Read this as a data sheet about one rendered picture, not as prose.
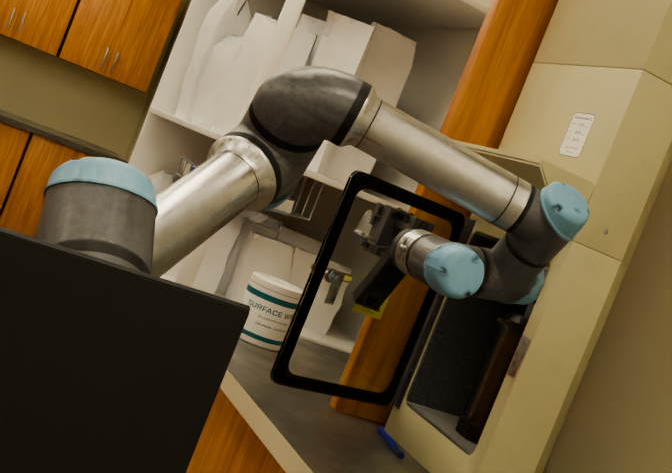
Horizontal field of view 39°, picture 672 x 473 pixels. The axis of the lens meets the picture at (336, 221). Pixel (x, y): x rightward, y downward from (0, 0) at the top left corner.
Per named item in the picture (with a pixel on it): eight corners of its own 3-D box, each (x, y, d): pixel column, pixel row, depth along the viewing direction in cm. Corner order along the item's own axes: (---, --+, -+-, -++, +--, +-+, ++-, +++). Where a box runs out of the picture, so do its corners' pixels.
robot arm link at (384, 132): (296, 16, 132) (597, 188, 137) (266, 74, 139) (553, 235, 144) (271, 58, 123) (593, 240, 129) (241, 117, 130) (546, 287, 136)
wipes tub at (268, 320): (271, 339, 235) (293, 282, 234) (288, 356, 223) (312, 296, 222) (223, 324, 229) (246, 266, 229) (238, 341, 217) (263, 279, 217)
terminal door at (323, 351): (389, 407, 186) (467, 215, 184) (269, 383, 166) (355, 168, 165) (387, 405, 186) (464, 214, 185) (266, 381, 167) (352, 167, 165)
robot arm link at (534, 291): (566, 275, 139) (503, 262, 135) (523, 317, 147) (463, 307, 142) (551, 233, 144) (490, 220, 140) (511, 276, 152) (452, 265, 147)
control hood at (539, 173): (473, 206, 186) (492, 158, 186) (573, 241, 157) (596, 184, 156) (425, 186, 181) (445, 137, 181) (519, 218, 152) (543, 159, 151)
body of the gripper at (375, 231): (412, 215, 162) (446, 229, 151) (393, 263, 162) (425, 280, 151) (374, 200, 159) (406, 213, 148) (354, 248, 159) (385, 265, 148)
